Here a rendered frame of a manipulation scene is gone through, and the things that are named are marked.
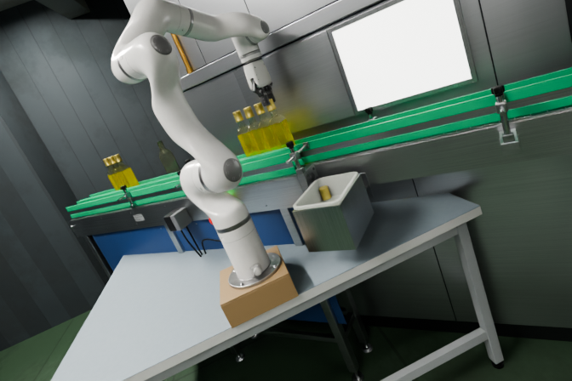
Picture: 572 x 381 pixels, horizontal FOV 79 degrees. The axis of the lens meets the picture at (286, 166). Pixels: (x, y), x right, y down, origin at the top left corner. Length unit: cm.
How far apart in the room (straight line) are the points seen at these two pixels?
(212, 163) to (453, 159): 74
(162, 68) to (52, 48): 313
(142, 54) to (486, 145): 100
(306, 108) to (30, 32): 318
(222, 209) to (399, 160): 61
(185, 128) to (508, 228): 121
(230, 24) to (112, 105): 277
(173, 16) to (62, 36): 296
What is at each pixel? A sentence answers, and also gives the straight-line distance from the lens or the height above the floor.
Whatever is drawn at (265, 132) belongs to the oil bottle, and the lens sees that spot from 142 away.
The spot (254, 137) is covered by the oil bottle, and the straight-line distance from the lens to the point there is 145.
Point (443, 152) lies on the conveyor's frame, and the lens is 120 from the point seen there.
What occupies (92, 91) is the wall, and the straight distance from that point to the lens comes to 397.
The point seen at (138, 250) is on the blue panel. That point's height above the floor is 78.
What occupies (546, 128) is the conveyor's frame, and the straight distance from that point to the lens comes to 118.
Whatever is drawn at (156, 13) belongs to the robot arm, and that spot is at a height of 169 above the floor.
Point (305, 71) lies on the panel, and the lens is 143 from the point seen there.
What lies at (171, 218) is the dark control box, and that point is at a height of 99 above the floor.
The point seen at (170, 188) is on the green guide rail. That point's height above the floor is 111.
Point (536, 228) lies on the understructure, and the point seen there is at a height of 56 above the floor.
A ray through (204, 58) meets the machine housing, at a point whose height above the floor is 160.
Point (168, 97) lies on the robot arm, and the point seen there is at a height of 146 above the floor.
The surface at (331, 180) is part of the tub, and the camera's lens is 125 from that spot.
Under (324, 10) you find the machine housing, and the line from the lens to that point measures 139.
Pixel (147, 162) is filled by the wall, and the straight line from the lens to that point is 391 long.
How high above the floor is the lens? 141
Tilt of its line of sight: 15 degrees down
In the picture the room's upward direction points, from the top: 22 degrees counter-clockwise
